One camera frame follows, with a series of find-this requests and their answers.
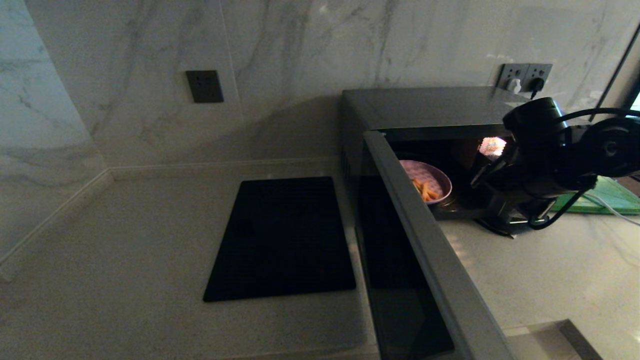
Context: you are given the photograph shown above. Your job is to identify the purple plate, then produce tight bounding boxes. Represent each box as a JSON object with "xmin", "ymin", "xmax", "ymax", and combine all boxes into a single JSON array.
[{"xmin": 399, "ymin": 160, "xmax": 453, "ymax": 205}]

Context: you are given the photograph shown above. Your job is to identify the orange snack sticks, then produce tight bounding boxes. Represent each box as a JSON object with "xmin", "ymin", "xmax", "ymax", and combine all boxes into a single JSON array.
[{"xmin": 412, "ymin": 179, "xmax": 442, "ymax": 202}]

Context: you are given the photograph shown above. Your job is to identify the black glass microwave door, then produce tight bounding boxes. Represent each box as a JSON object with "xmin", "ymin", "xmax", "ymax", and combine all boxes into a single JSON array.
[{"xmin": 352, "ymin": 131, "xmax": 516, "ymax": 360}]

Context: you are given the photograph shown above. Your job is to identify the green cutting board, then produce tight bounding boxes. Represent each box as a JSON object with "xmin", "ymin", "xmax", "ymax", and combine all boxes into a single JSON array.
[{"xmin": 552, "ymin": 175, "xmax": 640, "ymax": 215}]

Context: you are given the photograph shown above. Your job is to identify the white cabinet front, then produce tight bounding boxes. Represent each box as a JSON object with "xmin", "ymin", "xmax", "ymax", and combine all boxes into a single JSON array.
[{"xmin": 502, "ymin": 320, "xmax": 601, "ymax": 360}]

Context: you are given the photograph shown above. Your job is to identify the black induction cooktop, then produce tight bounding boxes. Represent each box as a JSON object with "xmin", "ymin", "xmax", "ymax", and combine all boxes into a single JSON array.
[{"xmin": 202, "ymin": 176, "xmax": 357, "ymax": 303}]

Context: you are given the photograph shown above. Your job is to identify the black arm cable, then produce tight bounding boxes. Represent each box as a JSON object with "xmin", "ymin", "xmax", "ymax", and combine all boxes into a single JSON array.
[{"xmin": 527, "ymin": 107, "xmax": 640, "ymax": 231}]

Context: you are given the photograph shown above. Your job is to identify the white power cable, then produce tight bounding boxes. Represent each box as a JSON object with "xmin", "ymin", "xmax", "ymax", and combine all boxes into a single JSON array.
[{"xmin": 585, "ymin": 192, "xmax": 640, "ymax": 227}]

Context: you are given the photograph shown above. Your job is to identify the double wall socket with plugs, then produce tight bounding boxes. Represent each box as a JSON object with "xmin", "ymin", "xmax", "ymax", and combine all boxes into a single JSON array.
[
  {"xmin": 497, "ymin": 63, "xmax": 529, "ymax": 92},
  {"xmin": 522, "ymin": 63, "xmax": 553, "ymax": 95}
]

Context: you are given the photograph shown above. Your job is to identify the dark single wall socket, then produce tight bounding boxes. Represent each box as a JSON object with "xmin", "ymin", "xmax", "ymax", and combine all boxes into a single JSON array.
[{"xmin": 185, "ymin": 70, "xmax": 224, "ymax": 104}]

